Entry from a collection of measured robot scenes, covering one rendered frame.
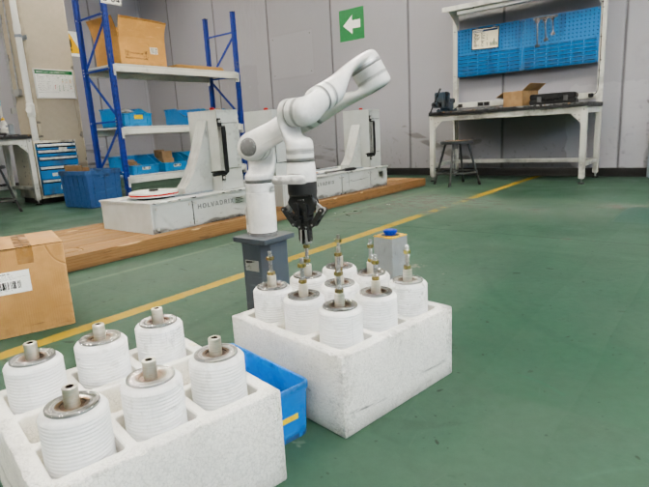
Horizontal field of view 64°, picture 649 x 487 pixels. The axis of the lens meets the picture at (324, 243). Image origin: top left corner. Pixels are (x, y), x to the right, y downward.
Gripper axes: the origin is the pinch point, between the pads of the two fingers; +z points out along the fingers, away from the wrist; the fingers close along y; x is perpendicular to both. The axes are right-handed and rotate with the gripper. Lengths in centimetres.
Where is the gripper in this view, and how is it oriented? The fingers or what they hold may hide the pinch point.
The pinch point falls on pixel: (305, 236)
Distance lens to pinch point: 133.8
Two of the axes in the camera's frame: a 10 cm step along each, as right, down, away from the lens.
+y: -8.7, -0.5, 4.9
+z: 0.6, 9.7, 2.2
